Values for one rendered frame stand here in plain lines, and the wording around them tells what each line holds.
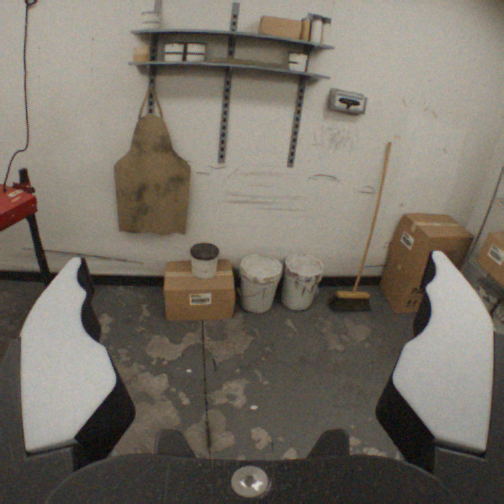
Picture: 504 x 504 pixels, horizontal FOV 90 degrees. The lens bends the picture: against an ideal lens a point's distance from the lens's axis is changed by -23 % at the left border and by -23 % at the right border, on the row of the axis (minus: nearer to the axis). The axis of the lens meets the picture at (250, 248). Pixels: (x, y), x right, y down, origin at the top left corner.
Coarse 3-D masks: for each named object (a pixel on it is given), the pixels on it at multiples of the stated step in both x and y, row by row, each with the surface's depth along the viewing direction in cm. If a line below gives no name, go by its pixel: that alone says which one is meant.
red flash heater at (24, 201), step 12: (0, 192) 144; (12, 192) 144; (24, 192) 145; (0, 204) 131; (12, 204) 132; (24, 204) 136; (36, 204) 144; (0, 216) 123; (12, 216) 130; (24, 216) 139; (0, 228) 125
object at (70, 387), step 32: (64, 288) 9; (32, 320) 8; (64, 320) 8; (96, 320) 9; (32, 352) 7; (64, 352) 7; (96, 352) 7; (32, 384) 6; (64, 384) 6; (96, 384) 6; (32, 416) 5; (64, 416) 5; (96, 416) 6; (128, 416) 7; (32, 448) 5; (96, 448) 6
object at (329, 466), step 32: (160, 448) 5; (320, 448) 5; (64, 480) 4; (96, 480) 4; (128, 480) 4; (160, 480) 4; (192, 480) 4; (224, 480) 4; (256, 480) 4; (288, 480) 4; (320, 480) 4; (352, 480) 4; (384, 480) 4; (416, 480) 4
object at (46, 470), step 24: (0, 384) 6; (0, 408) 5; (0, 432) 5; (0, 456) 4; (24, 456) 4; (48, 456) 5; (72, 456) 5; (0, 480) 4; (24, 480) 4; (48, 480) 4
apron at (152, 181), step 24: (144, 120) 188; (144, 144) 196; (168, 144) 199; (120, 168) 201; (144, 168) 205; (168, 168) 206; (120, 192) 210; (144, 192) 214; (168, 192) 215; (120, 216) 220; (144, 216) 223; (168, 216) 224
